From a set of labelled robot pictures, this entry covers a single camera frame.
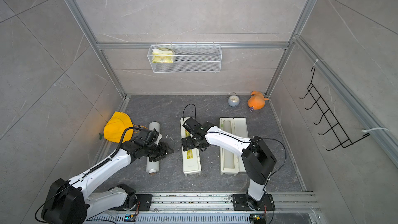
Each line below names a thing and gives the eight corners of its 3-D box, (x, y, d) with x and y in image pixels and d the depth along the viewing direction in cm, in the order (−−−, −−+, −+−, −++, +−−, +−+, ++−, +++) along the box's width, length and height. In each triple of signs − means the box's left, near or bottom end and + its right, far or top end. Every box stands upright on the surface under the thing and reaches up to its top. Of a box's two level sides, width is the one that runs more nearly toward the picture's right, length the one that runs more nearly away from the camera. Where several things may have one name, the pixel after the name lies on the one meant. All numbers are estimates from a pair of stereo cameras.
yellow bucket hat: (99, 143, 96) (97, 141, 95) (113, 113, 112) (112, 111, 110) (130, 143, 96) (129, 141, 95) (140, 113, 112) (139, 111, 110)
